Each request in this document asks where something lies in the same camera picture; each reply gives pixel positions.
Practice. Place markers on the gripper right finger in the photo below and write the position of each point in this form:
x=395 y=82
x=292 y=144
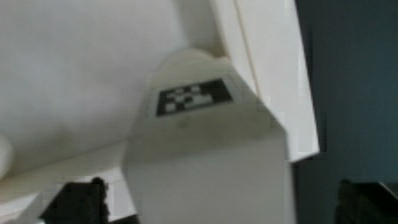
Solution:
x=366 y=203

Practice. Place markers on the white square table top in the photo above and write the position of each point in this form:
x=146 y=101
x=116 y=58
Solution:
x=82 y=50

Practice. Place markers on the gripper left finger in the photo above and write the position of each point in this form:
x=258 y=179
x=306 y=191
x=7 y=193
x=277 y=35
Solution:
x=78 y=204

